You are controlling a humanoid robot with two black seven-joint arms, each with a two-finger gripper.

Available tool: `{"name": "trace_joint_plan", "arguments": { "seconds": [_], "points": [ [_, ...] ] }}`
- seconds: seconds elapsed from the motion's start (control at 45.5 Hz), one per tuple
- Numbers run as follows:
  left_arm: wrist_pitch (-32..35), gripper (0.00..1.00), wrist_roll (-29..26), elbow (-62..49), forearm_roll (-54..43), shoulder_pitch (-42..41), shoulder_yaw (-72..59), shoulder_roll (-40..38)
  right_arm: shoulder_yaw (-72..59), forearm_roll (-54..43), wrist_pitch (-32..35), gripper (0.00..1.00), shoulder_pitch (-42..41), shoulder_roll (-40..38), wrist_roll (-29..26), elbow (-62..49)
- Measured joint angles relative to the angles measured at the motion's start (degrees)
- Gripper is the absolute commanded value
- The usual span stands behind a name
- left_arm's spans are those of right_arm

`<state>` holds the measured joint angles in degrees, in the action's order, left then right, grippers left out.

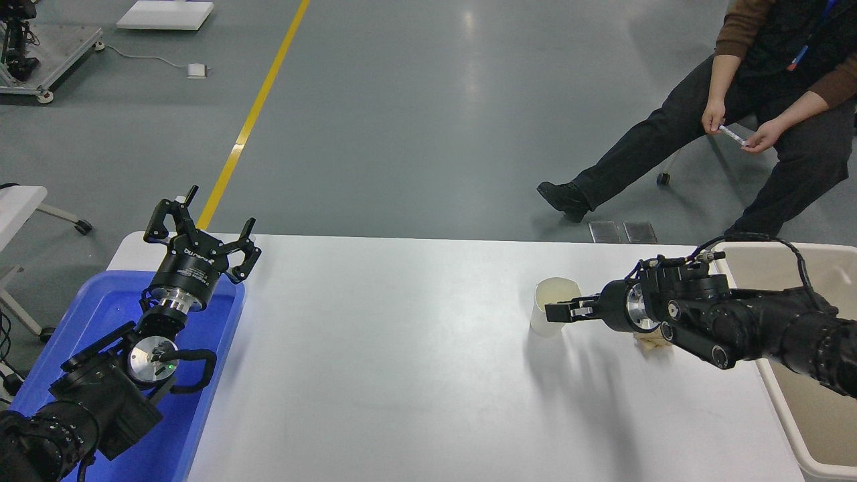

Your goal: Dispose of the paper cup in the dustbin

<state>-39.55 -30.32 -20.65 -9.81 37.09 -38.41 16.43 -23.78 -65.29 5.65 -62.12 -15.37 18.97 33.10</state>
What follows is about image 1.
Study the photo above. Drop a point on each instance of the white power adapter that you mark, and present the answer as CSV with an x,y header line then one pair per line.
x,y
197,70

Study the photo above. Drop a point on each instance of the large pale bin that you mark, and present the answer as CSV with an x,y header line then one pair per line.
x,y
817,428

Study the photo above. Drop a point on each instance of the crumpled tan paper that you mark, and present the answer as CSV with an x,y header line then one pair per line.
x,y
649,343

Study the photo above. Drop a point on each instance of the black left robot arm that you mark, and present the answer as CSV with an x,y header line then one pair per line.
x,y
100,402

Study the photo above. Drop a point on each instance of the person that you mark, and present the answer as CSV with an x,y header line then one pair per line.
x,y
669,134

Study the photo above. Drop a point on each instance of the metal floor plate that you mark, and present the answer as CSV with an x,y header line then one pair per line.
x,y
640,232
604,232

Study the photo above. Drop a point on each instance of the black machine on platform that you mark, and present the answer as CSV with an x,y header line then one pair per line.
x,y
19,63

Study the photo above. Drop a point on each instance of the metal wheeled platform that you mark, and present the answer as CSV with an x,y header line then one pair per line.
x,y
63,43

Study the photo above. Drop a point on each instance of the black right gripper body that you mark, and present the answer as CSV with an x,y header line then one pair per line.
x,y
614,306

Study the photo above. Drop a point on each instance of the white flat board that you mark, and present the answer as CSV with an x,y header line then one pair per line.
x,y
164,15

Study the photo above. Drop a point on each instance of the person's left hand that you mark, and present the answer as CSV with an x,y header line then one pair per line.
x,y
763,137

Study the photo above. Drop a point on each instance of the white side table with casters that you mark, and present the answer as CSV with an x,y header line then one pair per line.
x,y
17,207

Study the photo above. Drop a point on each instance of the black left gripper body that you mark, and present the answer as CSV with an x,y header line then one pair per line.
x,y
191,268

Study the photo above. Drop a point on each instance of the white paper cup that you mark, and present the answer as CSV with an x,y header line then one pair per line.
x,y
552,291

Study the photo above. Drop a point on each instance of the blue plastic tray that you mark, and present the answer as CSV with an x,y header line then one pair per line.
x,y
201,402

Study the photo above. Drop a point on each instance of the wheeled chair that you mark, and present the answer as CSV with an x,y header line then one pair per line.
x,y
663,179

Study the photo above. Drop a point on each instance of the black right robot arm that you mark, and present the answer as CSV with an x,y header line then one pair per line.
x,y
770,325

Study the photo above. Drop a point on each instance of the person's right hand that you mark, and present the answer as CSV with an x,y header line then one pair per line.
x,y
714,117

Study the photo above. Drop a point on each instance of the small white pen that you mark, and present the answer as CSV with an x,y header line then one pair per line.
x,y
732,136

